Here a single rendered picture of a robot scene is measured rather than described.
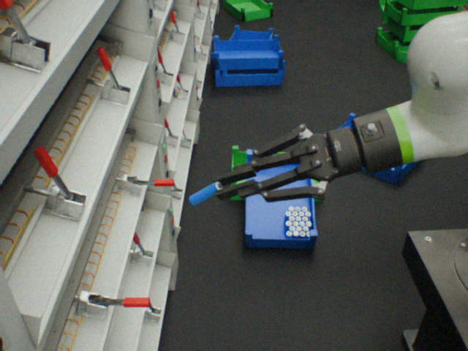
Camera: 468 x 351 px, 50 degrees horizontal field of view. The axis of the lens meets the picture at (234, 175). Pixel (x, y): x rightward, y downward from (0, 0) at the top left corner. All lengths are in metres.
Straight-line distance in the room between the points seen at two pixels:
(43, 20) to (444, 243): 0.82
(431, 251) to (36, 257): 0.74
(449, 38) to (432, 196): 1.12
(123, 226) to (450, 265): 0.61
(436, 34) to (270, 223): 0.93
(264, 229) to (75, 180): 0.91
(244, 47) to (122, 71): 1.56
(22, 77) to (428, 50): 0.48
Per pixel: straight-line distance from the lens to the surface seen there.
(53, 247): 0.58
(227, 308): 1.32
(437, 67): 0.69
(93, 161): 0.69
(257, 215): 1.51
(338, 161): 0.78
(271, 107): 2.12
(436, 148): 0.79
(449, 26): 0.70
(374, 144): 0.77
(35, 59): 0.51
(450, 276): 1.01
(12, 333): 0.45
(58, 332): 0.70
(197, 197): 0.84
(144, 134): 1.04
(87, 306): 0.73
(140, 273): 1.03
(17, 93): 0.47
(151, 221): 1.14
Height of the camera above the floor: 1.05
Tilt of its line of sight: 37 degrees down
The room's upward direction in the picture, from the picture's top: straight up
